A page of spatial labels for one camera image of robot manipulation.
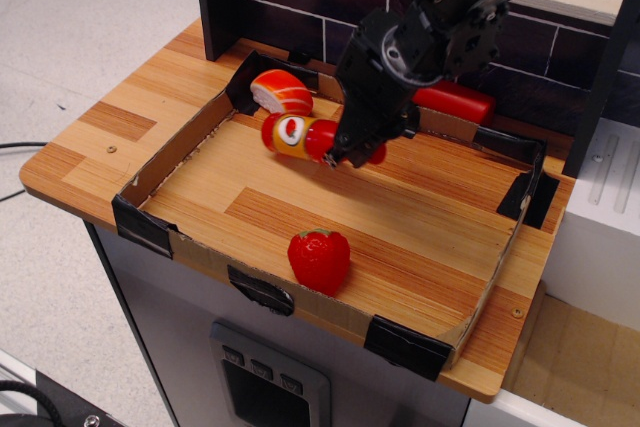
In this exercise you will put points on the cardboard fence with black tape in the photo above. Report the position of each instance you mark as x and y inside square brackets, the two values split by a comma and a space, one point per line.
[448, 236]

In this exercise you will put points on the salmon nigiri sushi toy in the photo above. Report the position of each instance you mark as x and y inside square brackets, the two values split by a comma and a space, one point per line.
[279, 91]

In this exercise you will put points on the red hot sauce bottle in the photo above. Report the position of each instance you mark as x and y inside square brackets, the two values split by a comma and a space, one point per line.
[302, 137]

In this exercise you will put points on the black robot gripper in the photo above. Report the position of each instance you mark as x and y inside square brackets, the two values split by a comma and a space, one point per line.
[388, 58]

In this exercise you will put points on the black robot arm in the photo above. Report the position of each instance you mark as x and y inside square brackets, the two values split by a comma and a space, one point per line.
[469, 29]

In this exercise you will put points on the white toy sink unit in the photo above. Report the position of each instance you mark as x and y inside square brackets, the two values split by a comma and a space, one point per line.
[594, 261]

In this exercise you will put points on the red toy strawberry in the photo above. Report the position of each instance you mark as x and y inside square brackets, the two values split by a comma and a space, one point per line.
[320, 260]

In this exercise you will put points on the grey oven control panel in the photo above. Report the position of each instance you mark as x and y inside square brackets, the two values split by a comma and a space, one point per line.
[263, 386]

